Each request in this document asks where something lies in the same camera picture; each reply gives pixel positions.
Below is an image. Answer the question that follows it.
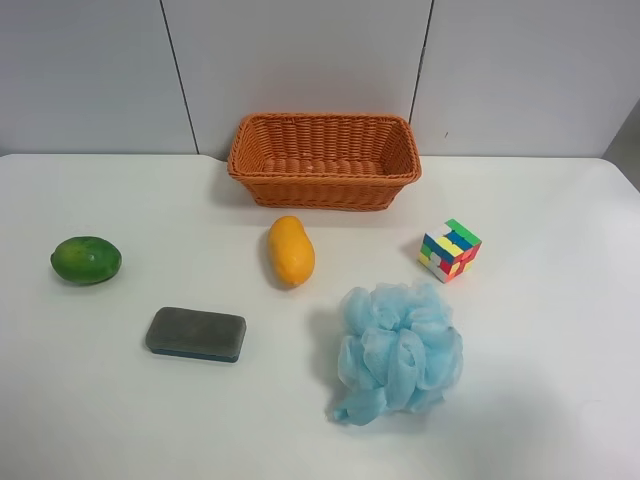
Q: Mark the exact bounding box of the grey blue board eraser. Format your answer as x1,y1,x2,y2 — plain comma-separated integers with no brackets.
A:
144,307,247,363

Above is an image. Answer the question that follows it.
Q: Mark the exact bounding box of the yellow mango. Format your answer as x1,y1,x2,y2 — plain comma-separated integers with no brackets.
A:
267,216,315,288

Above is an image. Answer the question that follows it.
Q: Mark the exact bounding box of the light blue bath loofah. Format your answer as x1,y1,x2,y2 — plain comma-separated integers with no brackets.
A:
331,283,463,426

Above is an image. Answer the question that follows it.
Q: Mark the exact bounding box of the orange wicker basket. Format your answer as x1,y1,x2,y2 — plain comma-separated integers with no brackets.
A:
227,113,421,211

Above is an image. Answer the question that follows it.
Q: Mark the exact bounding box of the colourful puzzle cube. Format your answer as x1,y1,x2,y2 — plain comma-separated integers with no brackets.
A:
418,218,482,283

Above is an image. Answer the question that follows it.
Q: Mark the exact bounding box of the green lemon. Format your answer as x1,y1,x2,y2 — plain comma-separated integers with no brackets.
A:
50,236,122,285

